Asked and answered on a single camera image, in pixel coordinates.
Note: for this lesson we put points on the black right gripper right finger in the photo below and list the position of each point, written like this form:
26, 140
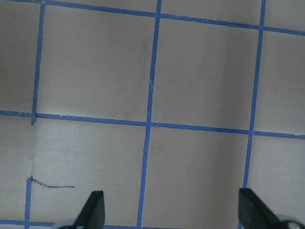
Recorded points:
253, 213

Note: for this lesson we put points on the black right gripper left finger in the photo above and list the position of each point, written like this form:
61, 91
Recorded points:
92, 215

